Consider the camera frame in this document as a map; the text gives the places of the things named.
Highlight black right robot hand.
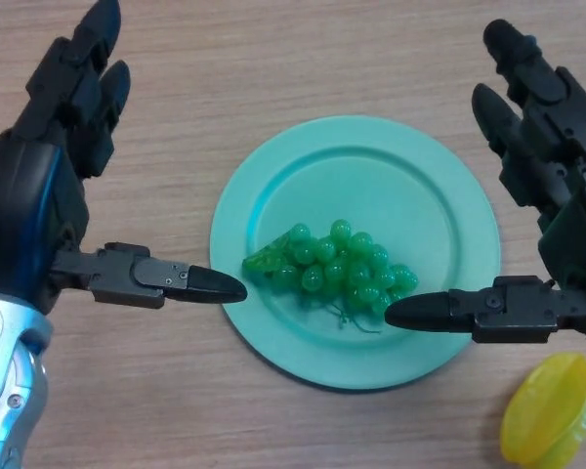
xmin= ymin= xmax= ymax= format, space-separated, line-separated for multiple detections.
xmin=384 ymin=18 xmax=586 ymax=356

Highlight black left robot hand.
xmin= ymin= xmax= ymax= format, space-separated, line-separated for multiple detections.
xmin=0 ymin=0 xmax=249 ymax=314

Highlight green grape bunch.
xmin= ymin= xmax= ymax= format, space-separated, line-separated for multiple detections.
xmin=241 ymin=218 xmax=420 ymax=336

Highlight teal round plate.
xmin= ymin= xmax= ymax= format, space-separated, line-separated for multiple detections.
xmin=209 ymin=114 xmax=500 ymax=391

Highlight yellow starfruit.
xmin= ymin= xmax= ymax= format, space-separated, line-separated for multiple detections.
xmin=499 ymin=352 xmax=586 ymax=465

